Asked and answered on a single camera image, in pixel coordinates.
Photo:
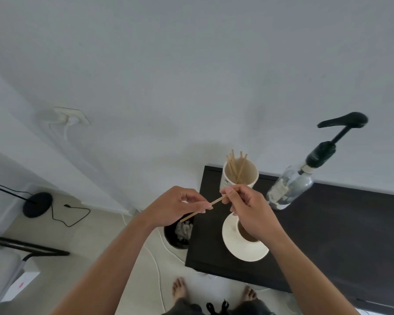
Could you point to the person's right hand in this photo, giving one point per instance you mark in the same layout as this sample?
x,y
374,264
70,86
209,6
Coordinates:
x,y
252,213

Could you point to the person's left hand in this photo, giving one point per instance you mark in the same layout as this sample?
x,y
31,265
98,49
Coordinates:
x,y
169,206

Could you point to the person's right thumb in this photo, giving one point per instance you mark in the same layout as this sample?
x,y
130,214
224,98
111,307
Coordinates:
x,y
232,199

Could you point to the person's left thumb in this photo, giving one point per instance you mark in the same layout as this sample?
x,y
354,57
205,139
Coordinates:
x,y
200,207

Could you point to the wooden coffee stirrer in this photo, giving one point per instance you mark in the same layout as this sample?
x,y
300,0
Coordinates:
x,y
217,200

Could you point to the person's right forearm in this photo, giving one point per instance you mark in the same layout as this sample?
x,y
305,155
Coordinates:
x,y
302,275

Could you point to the person's left forearm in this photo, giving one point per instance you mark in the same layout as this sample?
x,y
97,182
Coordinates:
x,y
115,262

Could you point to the white stick holder cup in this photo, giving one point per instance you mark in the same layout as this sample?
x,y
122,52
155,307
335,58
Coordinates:
x,y
251,180

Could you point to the crumpled paper waste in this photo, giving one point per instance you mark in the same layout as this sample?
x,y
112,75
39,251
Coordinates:
x,y
184,230

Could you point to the white coffee cup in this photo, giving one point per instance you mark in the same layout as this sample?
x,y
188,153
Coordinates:
x,y
238,226

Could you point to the bunch of wooden sticks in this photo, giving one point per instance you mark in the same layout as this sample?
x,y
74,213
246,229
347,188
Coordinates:
x,y
240,167

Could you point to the brown coffee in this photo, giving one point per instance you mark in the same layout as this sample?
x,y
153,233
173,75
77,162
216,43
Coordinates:
x,y
248,236

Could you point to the black waste bin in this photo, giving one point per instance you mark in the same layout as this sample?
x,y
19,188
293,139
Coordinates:
x,y
170,238

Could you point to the white saucer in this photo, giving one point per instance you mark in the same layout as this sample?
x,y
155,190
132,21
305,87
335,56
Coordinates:
x,y
246,254

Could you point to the clear glass pump bottle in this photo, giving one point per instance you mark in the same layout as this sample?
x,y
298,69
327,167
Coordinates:
x,y
289,186

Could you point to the person's left foot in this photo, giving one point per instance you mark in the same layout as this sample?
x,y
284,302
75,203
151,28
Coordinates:
x,y
180,288

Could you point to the person's foot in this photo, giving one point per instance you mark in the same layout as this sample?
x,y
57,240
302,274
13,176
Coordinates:
x,y
180,288
249,293

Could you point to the person's right foot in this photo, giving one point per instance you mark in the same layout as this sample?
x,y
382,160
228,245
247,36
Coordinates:
x,y
249,293

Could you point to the grey trousers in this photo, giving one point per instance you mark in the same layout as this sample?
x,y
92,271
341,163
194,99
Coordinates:
x,y
184,308

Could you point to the black table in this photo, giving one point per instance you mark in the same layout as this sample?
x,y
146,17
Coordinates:
x,y
331,232

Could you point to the black floor lamp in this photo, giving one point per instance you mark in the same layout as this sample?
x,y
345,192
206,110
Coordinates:
x,y
37,205

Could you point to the white box with pink mark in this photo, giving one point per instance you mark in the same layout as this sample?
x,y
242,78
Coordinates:
x,y
26,278

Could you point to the white wall socket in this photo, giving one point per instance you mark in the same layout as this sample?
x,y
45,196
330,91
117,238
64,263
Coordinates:
x,y
80,116

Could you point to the black chair frame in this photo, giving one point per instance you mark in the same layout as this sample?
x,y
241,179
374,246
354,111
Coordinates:
x,y
26,247

